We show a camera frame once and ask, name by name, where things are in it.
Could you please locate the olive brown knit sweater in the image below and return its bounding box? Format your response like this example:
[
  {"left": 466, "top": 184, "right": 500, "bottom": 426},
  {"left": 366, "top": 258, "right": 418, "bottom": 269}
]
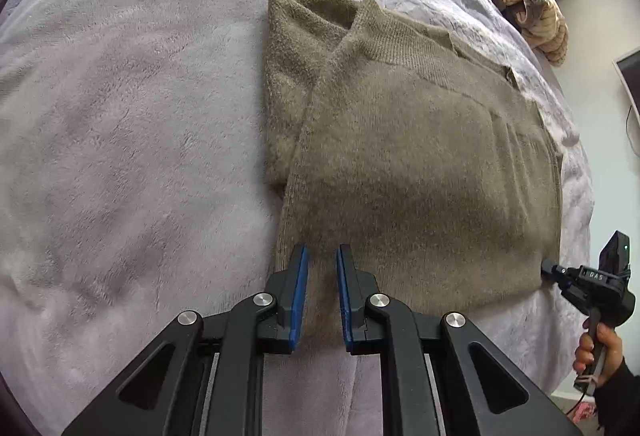
[{"left": 264, "top": 0, "right": 562, "bottom": 347}]

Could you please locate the person's right hand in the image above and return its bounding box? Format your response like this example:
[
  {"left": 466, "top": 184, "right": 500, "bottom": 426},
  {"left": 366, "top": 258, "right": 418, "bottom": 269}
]
[{"left": 572, "top": 317, "right": 624, "bottom": 386}]

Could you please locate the lavender fleece blanket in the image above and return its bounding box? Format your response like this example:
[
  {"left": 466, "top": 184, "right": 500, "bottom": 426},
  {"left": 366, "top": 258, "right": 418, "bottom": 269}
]
[{"left": 0, "top": 0, "right": 392, "bottom": 436}]

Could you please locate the white monitor edge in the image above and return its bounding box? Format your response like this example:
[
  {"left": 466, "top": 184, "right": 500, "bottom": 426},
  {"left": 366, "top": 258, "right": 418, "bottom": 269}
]
[{"left": 614, "top": 48, "right": 640, "bottom": 117}]

